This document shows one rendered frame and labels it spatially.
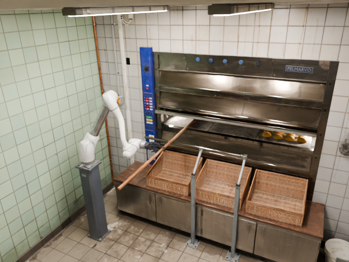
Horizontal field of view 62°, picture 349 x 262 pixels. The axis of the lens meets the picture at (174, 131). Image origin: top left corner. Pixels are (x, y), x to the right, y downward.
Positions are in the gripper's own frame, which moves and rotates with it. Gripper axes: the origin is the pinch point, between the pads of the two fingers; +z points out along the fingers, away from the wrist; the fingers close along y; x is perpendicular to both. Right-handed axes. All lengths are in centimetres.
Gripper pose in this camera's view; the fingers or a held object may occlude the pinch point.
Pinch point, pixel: (162, 148)
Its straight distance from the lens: 314.1
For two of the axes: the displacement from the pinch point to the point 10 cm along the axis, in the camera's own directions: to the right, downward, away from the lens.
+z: 9.0, 1.5, -4.0
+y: 0.2, 9.2, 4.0
